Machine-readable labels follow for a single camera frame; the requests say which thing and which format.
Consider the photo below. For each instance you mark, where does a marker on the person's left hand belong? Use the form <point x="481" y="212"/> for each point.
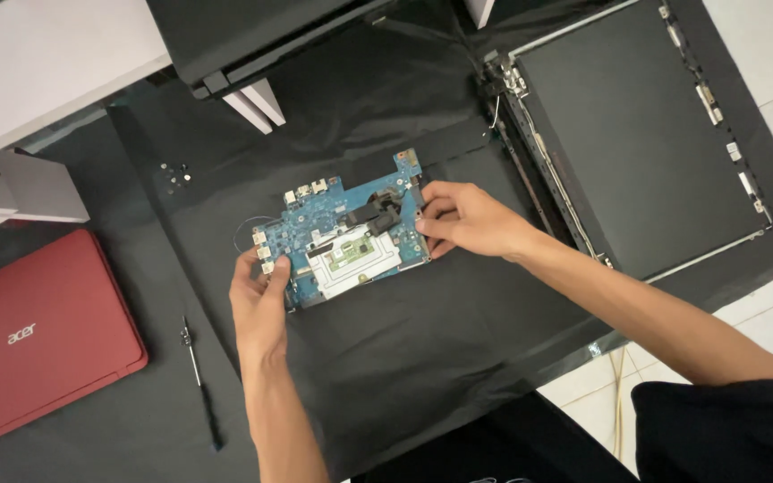
<point x="259" y="312"/>

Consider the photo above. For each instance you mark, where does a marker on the person's right hand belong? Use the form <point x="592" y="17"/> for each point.
<point x="474" y="221"/>

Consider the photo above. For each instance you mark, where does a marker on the blue laptop motherboard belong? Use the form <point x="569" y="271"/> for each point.
<point x="349" y="235"/>

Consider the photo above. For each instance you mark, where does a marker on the black plastic sheet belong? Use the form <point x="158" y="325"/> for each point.
<point x="386" y="335"/>

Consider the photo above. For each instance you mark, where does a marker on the group of small screws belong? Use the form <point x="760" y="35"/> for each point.
<point x="175" y="176"/>

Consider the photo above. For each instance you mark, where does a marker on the laptop screen panel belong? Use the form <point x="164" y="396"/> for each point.
<point x="635" y="141"/>

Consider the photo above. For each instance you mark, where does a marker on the white table legs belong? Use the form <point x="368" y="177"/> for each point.
<point x="254" y="104"/>

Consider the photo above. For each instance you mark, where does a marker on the red laptop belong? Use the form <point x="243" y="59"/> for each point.
<point x="41" y="335"/>

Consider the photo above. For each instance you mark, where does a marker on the black laptop base cover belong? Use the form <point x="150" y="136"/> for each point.
<point x="252" y="37"/>

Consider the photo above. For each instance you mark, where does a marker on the person's black shorts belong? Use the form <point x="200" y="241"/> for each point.
<point x="695" y="436"/>

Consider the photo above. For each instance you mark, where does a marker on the white shelf unit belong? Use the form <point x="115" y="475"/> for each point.
<point x="31" y="100"/>

